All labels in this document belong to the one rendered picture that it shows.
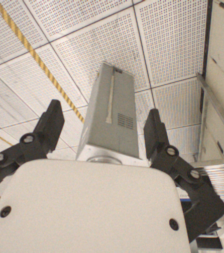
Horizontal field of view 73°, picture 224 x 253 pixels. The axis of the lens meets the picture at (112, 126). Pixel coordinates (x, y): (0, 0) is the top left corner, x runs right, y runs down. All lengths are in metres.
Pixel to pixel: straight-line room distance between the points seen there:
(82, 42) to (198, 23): 0.75
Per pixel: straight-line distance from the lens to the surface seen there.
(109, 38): 1.17
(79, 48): 1.23
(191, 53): 1.30
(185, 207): 0.88
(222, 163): 0.88
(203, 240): 1.74
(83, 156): 0.73
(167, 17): 1.17
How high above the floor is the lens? 1.11
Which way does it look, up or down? 41 degrees down
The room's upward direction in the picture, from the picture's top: 176 degrees counter-clockwise
